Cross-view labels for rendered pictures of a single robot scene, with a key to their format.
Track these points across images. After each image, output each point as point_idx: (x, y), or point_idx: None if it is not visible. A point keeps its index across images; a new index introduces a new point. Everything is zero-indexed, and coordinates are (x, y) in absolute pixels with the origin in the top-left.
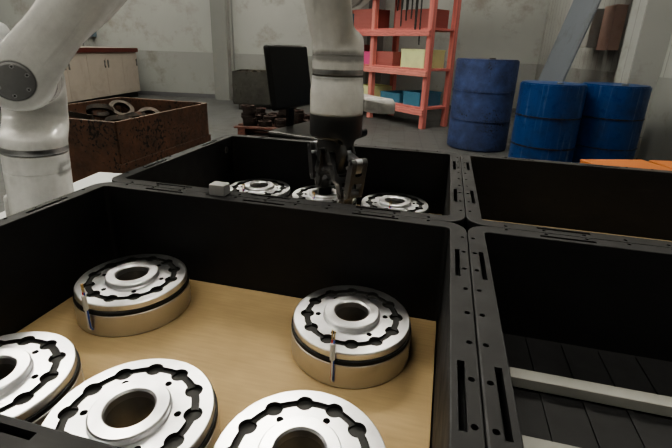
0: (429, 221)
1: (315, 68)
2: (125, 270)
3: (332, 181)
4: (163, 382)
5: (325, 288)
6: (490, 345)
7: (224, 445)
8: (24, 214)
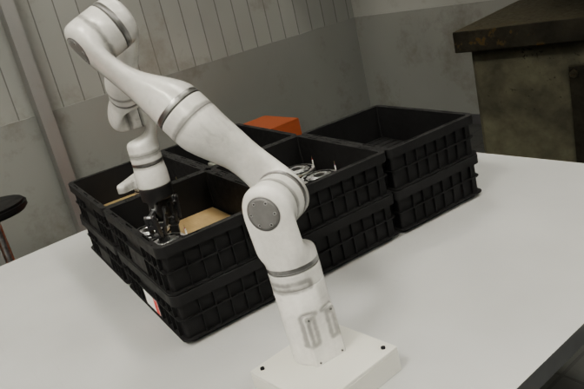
0: (215, 169)
1: (160, 157)
2: None
3: (175, 215)
4: (309, 179)
5: None
6: (262, 147)
7: (307, 171)
8: (321, 177)
